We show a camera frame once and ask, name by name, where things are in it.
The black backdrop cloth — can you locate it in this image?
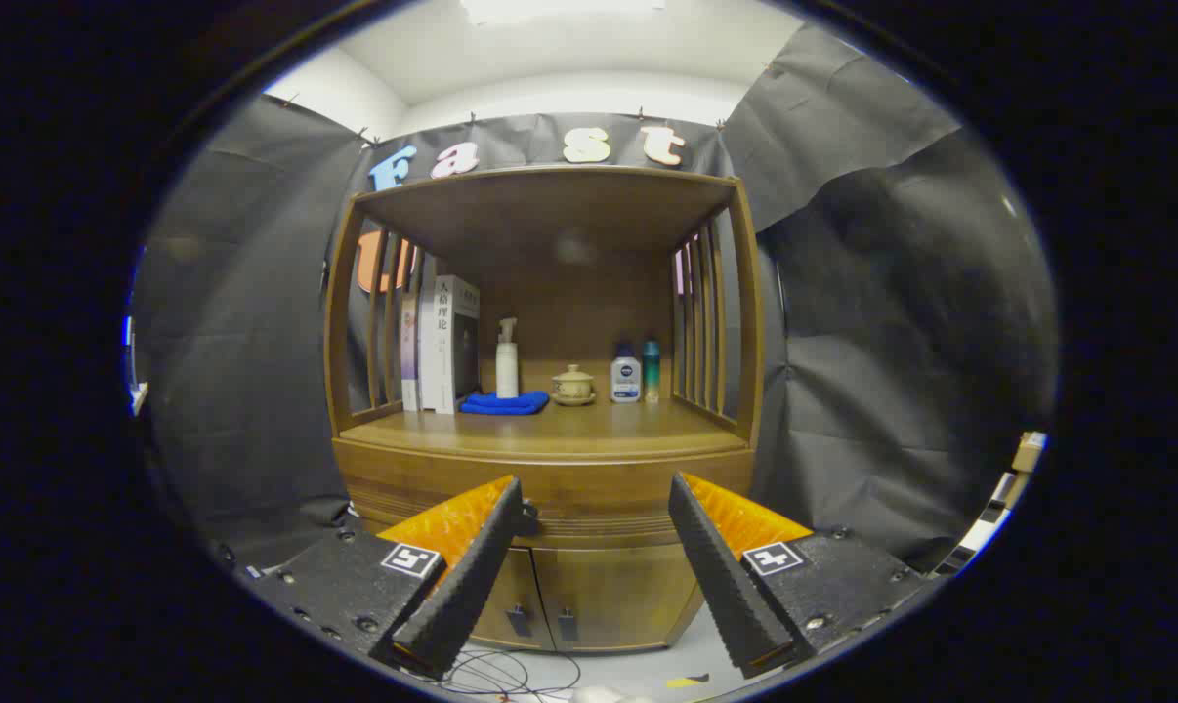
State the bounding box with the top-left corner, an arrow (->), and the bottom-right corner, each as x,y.
130,24 -> 1059,577

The folded blue cloth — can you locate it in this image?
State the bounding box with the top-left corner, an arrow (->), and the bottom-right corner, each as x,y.
458,391 -> 551,416

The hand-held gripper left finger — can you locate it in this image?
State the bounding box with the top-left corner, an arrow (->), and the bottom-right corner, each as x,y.
242,476 -> 541,682

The wooden drawer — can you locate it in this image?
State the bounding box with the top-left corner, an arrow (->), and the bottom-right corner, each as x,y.
340,457 -> 754,548

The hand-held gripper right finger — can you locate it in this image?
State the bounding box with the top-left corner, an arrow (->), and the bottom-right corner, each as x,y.
669,472 -> 932,680

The tangle of black cables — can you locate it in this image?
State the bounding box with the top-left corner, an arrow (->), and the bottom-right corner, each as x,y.
423,649 -> 582,699

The white lotion bottle blue cap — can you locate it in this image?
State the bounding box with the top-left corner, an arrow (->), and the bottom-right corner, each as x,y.
610,344 -> 642,404

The beige lidded teacup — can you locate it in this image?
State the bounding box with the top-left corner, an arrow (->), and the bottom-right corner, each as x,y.
551,364 -> 597,406

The wide wooden cabinet door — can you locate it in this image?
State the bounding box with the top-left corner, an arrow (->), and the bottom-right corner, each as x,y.
532,543 -> 702,651

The narrow wooden cabinet door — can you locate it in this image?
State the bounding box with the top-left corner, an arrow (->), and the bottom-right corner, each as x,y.
472,547 -> 556,650

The white pump bottle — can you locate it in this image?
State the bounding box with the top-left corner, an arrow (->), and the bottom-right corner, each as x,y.
495,317 -> 520,399

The plain white book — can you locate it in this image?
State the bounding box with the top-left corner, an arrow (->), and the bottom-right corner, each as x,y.
417,256 -> 441,411

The wooden cabinet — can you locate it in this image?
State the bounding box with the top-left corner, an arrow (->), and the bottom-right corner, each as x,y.
322,164 -> 766,653

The thick white black book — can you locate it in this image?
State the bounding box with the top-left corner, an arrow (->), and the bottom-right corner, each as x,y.
436,275 -> 482,415

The wooden countertop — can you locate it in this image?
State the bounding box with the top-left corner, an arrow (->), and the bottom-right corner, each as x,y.
333,395 -> 751,462

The ceiling light panel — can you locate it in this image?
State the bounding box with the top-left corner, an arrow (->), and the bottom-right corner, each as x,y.
460,0 -> 668,25

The thin purple white book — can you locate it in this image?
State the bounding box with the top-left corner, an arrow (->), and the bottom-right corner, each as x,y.
400,293 -> 421,411

